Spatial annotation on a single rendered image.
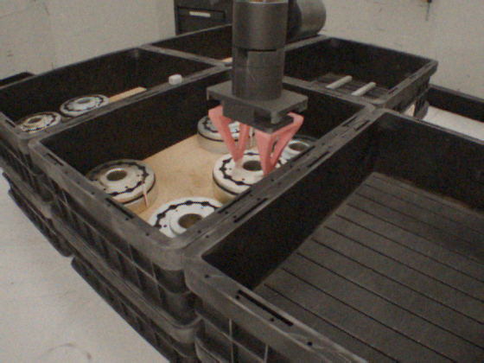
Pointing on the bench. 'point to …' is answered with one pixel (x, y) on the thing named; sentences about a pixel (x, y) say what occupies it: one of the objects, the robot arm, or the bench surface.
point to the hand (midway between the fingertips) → (253, 162)
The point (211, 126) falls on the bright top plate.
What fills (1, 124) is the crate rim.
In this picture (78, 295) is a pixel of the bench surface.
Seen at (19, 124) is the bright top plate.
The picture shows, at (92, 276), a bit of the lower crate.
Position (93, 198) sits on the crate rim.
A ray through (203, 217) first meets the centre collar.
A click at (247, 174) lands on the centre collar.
